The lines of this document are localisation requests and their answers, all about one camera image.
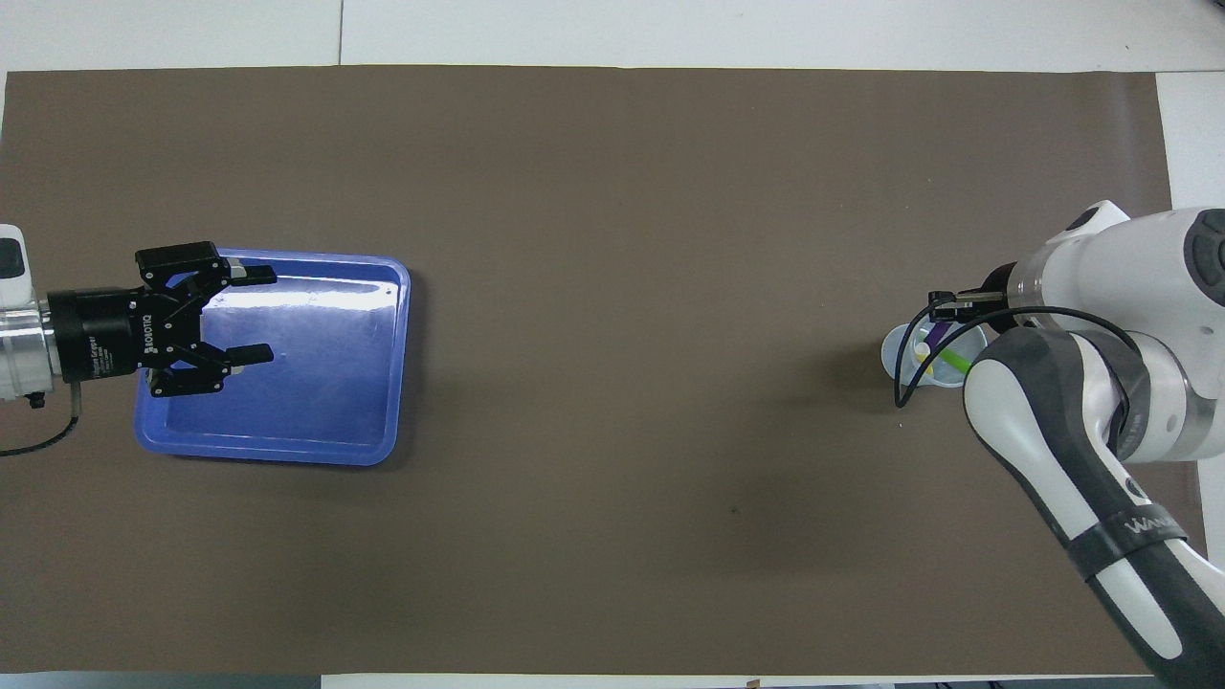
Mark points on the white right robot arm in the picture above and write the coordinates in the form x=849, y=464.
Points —
x=1053, y=421

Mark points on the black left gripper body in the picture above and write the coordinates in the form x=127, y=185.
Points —
x=96, y=335

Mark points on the blue plastic tray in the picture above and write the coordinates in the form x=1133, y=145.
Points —
x=316, y=383

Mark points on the translucent plastic cup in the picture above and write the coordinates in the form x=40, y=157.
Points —
x=900, y=359

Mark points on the yellow pen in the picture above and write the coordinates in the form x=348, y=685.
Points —
x=924, y=362

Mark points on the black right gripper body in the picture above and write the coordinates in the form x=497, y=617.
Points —
x=1000, y=277

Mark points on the purple pen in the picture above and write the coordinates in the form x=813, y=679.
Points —
x=942, y=337

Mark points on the brown table mat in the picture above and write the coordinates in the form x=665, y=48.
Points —
x=622, y=335

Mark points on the green pen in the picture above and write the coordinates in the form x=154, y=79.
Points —
x=952, y=361

